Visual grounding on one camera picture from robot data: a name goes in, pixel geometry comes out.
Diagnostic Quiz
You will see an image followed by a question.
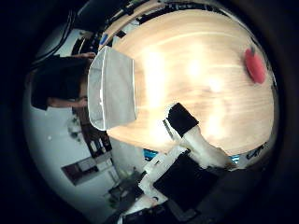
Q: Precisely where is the person in black shirt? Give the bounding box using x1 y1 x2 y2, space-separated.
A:
30 54 92 111

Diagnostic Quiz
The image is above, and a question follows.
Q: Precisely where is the dark wooden bookshelf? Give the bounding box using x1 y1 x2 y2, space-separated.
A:
78 106 114 159

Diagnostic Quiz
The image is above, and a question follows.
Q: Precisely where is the recessed wall niche shelf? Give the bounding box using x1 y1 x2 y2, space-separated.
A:
61 154 114 187

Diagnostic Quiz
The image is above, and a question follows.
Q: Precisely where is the small hanging wall plant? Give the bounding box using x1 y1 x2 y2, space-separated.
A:
67 117 82 142

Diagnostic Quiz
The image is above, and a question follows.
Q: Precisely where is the red round toy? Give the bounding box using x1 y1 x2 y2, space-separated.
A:
244 46 268 85

